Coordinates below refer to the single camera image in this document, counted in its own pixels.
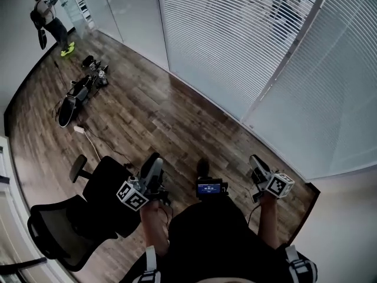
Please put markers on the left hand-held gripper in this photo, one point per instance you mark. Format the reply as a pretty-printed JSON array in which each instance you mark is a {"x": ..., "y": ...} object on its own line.
[{"x": 132, "y": 194}]

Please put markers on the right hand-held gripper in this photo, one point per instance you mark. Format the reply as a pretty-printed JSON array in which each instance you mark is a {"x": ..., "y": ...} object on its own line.
[{"x": 278, "y": 185}]

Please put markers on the person's black shoe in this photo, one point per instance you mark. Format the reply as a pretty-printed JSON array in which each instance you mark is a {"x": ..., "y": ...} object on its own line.
[{"x": 203, "y": 167}]

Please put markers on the white document shelf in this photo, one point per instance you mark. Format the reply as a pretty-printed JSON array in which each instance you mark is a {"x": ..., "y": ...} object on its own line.
[{"x": 80, "y": 1}]

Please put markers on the person's black shirt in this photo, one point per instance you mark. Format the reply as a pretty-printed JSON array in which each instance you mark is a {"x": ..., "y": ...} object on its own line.
[{"x": 218, "y": 240}]

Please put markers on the black mesh office chair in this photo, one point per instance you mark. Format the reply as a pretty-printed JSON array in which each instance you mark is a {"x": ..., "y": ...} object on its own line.
[{"x": 59, "y": 225}]

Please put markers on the black equipment bag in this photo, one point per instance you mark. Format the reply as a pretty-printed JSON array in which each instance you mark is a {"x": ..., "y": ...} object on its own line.
[{"x": 81, "y": 88}]

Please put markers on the person's right forearm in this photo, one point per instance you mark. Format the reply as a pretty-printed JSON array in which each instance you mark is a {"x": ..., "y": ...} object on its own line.
[{"x": 271, "y": 223}]

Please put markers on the black mounted camera box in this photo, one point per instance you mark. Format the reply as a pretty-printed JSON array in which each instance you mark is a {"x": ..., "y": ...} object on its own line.
[{"x": 163, "y": 197}]

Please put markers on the idle hand-held gripper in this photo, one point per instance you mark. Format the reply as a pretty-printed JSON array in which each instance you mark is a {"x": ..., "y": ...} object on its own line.
[{"x": 102, "y": 75}]

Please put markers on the person's left forearm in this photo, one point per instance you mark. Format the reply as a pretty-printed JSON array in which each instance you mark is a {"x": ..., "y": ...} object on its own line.
[{"x": 154, "y": 228}]

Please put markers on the white power strip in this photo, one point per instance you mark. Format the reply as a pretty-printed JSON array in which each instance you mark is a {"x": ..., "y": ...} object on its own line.
[{"x": 79, "y": 129}]

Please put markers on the black bag with white trim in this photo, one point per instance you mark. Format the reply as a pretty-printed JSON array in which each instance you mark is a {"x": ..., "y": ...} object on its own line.
[{"x": 67, "y": 112}]

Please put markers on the small black chest monitor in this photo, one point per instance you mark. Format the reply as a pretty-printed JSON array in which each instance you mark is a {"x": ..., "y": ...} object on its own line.
[{"x": 209, "y": 188}]

